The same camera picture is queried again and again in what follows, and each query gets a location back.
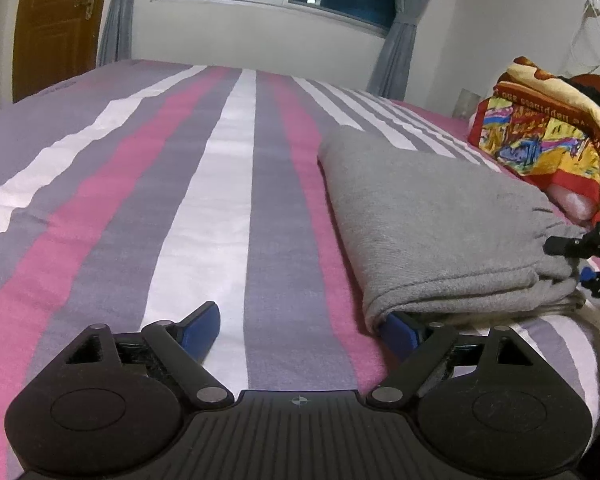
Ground white wall socket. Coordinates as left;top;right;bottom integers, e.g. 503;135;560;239
452;88;482;122

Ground brown wooden door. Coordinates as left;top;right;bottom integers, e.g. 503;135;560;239
12;0;104;102

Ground grey fleece pants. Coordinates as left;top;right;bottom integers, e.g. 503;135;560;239
317;127;584;330

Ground striped pink purple bedsheet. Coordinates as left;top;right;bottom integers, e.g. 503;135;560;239
0;61;600;479

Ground pink pillow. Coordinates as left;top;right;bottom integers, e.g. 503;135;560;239
545;184;600;226

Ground white wall cable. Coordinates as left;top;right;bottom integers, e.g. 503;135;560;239
557;0;600;79

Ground grey curtain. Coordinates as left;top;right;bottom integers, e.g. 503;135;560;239
367;0;430;100
97;0;135;66

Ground grey right curtain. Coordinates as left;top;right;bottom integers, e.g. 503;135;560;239
367;0;430;100

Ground colourful red yellow blanket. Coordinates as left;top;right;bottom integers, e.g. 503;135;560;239
468;56;600;224

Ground grey left curtain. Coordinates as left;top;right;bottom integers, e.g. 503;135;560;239
97;0;135;66

